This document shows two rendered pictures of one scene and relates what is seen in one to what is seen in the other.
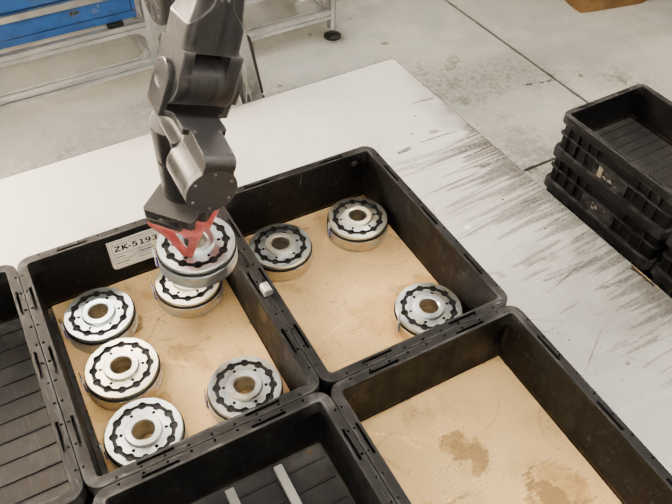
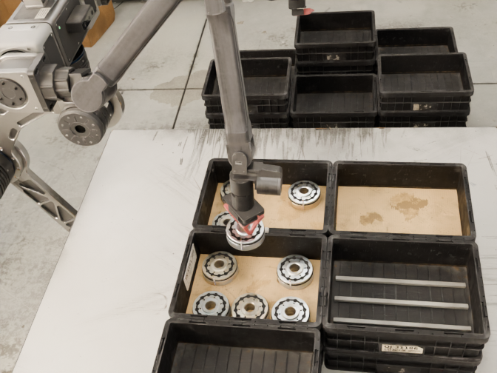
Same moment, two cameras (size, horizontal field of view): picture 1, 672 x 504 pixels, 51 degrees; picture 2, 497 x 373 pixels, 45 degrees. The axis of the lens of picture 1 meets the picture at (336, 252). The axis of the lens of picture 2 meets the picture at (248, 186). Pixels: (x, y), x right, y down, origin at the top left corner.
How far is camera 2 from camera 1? 108 cm
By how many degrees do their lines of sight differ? 31
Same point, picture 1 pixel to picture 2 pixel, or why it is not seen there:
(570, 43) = not seen: hidden behind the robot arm
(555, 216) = (269, 135)
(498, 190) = not seen: hidden behind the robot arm
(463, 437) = (364, 216)
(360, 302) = (277, 214)
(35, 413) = (242, 356)
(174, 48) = (240, 146)
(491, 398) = (354, 198)
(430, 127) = (176, 143)
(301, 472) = (342, 272)
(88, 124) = not seen: outside the picture
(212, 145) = (271, 168)
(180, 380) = (267, 294)
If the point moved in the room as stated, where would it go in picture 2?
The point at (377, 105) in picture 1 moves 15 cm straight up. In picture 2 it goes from (140, 154) to (130, 125)
